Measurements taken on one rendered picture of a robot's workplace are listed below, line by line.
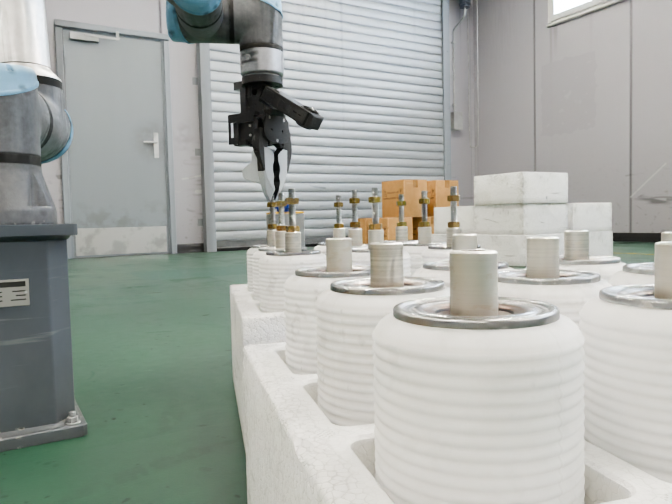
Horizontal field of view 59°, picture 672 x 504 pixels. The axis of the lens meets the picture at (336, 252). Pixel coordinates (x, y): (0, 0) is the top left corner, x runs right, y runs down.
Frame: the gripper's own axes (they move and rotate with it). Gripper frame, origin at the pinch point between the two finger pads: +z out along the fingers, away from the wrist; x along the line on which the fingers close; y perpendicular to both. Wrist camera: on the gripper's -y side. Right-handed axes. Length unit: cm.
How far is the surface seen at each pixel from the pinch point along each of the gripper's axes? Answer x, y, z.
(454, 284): 56, -54, 8
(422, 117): -596, 234, -118
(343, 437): 56, -48, 17
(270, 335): 25.2, -18.3, 19.0
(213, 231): -354, 355, 14
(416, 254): -3.6, -25.1, 10.7
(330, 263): 40, -37, 9
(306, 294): 44, -37, 11
